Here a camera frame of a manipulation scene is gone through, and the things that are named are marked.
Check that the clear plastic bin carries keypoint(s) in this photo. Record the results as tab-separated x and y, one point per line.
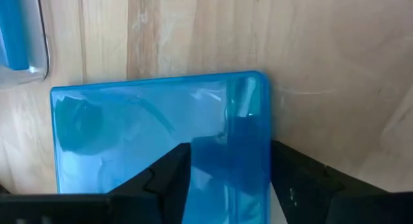
37	40

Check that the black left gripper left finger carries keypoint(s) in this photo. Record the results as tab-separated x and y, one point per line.
80	209

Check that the blue transparent disc case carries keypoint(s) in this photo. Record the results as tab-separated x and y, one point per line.
129	127
14	30

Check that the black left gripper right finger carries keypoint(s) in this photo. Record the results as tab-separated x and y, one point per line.
322	201

